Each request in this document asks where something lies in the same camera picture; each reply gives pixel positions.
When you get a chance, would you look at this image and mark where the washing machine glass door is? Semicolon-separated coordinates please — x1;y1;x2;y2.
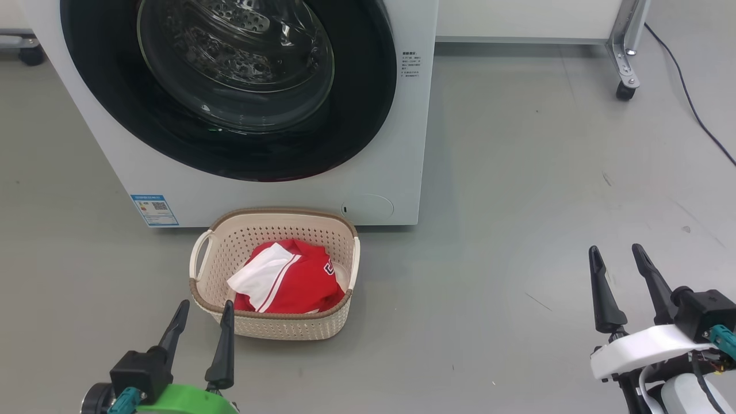
59;0;398;183

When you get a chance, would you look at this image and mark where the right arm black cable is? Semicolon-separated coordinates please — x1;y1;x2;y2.
690;351;726;414

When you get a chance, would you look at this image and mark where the round white filter cover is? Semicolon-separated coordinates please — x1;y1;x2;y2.
341;194;395;221

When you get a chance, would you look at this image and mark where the black floor cable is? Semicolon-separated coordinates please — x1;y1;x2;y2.
644;23;736;167

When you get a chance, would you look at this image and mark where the white washing machine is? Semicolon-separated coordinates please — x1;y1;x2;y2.
17;0;439;229

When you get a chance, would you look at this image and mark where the red white striped jersey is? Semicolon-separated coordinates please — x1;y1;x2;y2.
227;239;346;314

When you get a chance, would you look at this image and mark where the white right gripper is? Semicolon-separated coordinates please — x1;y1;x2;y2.
588;243;717;382

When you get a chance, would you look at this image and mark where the blue energy label sticker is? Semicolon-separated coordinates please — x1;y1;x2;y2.
130;194;180;228

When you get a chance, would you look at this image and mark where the cream perforated laundry basket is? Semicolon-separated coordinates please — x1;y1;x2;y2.
189;207;362;341

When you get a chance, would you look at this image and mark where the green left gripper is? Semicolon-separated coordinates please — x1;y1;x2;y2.
135;300;239;414

